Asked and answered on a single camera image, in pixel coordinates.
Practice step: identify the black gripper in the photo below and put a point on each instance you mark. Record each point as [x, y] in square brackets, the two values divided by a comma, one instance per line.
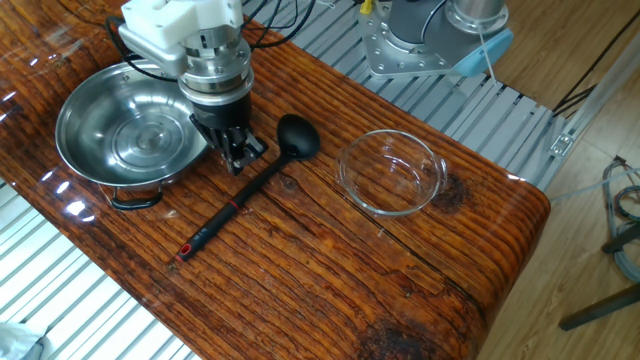
[222, 115]

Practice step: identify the black ladle red accents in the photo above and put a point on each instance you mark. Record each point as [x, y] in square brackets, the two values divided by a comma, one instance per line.
[297, 135]

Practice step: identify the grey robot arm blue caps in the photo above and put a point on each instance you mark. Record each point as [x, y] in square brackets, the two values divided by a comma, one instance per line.
[407, 22]

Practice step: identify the clear glass bowl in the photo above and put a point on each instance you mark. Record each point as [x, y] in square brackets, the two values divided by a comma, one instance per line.
[390, 172]

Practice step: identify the silver force sensor flange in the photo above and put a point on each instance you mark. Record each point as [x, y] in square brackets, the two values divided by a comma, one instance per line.
[220, 70]

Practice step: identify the silver finned box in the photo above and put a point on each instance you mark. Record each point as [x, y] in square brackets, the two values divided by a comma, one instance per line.
[155, 52]

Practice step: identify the wood pattern table cover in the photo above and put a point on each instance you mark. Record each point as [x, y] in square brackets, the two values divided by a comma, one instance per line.
[300, 275]

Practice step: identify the small yellow object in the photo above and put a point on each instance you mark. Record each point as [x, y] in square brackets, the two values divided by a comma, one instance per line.
[366, 7]

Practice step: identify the blue white crumpled package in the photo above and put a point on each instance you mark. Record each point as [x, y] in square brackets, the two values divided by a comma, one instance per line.
[15, 342]

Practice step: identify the thin white tube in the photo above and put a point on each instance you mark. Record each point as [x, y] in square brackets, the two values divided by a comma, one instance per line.
[595, 186]

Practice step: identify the dark stand leg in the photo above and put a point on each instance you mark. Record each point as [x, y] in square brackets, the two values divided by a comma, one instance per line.
[620, 241]
[600, 308]

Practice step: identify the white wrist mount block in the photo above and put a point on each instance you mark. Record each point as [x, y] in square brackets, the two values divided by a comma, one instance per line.
[170, 20]

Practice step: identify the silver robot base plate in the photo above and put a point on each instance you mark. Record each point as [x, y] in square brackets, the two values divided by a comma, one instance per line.
[380, 50]

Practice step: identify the metal corner bracket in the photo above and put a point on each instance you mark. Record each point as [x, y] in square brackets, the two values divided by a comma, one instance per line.
[561, 145]

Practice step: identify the aluminium frame rail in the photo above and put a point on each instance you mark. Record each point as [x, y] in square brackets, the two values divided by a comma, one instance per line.
[600, 95]

